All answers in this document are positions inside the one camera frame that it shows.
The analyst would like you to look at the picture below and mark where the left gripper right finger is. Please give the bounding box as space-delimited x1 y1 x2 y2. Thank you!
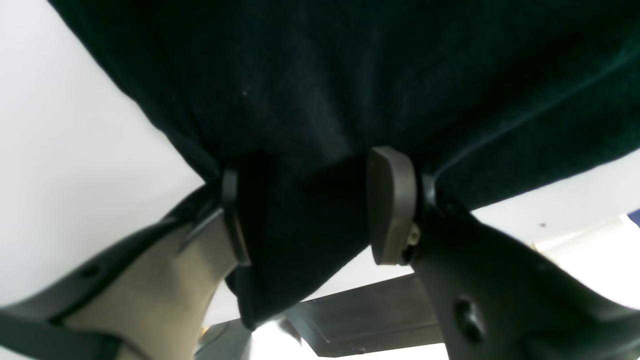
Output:
366 146 640 360

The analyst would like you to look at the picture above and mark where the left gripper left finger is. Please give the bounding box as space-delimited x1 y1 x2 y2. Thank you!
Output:
1 167 250 360

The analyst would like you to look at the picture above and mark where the black t-shirt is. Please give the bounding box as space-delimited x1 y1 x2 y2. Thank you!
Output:
50 0 640 330

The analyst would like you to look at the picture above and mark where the black box under table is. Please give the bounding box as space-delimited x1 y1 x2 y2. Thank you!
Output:
285 274 444 358

